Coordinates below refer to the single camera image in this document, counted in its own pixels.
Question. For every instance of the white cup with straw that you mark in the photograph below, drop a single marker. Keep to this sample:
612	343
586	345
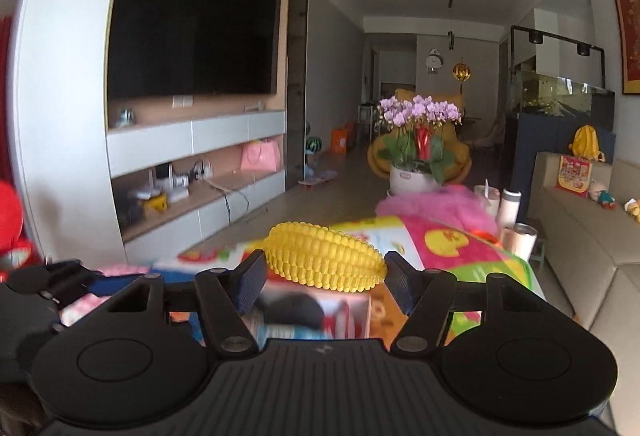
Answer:
485	201

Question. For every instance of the red plush toy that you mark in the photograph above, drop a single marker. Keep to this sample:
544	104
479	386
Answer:
12	226

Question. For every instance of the yellow backpack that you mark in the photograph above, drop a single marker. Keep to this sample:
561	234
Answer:
586	143

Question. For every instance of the white bottle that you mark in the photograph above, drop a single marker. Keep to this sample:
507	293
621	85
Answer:
509	211

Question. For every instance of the glass fish tank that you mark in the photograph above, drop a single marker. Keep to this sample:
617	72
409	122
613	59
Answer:
560	116

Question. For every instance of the yellow box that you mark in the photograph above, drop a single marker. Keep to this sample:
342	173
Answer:
156	205

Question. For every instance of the yellow plush toy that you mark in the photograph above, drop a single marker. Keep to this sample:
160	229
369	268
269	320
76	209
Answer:
632	210

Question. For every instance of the colourful printed blanket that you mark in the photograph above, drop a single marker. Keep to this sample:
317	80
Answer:
450	246

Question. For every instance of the orange bag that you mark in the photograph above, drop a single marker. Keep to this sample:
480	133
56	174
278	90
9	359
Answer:
340	142

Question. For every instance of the small plush doll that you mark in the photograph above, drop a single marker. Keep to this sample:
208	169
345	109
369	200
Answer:
602	196

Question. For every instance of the black flat television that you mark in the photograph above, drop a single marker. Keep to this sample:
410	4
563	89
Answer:
195	21

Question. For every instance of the white electronic devices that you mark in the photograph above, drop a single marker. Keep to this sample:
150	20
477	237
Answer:
172	181

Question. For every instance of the white flower pot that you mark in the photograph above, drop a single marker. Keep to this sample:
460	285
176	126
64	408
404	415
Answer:
412	181

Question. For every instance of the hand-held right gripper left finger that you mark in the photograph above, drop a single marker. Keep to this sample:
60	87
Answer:
251	286

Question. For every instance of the beige sofa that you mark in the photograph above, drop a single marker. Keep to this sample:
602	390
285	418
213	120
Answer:
590	266

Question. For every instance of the pink tumbler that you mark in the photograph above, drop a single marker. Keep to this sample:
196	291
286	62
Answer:
520	241

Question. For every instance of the white wall clock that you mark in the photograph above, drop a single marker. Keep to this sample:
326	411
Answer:
434	61

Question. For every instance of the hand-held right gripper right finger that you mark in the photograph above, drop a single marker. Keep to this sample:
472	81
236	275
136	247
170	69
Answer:
400	287

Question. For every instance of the white television wall cabinet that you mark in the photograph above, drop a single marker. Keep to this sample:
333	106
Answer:
65	66

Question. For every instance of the pink paper bag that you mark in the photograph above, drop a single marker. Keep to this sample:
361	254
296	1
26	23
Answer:
261	156

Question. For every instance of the pink cardboard box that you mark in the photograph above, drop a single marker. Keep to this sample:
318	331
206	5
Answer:
347	316

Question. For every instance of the gold round balloon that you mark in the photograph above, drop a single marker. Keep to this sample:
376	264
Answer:
461	71

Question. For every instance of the purple orchid plant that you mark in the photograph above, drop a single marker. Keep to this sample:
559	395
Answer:
417	126

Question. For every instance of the yellow toy corn cob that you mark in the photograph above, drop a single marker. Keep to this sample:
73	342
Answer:
325	258

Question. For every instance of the red framed wall picture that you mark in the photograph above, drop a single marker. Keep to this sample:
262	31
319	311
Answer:
631	31

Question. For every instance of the pink fluffy blanket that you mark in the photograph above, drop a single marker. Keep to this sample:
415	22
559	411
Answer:
435	203

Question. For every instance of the skateboard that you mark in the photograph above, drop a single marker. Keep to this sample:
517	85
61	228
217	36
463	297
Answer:
317	180

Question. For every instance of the watermelon ball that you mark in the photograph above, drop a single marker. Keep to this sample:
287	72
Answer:
315	146

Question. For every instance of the red printed gift bag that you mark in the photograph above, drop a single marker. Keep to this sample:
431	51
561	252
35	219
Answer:
575	177

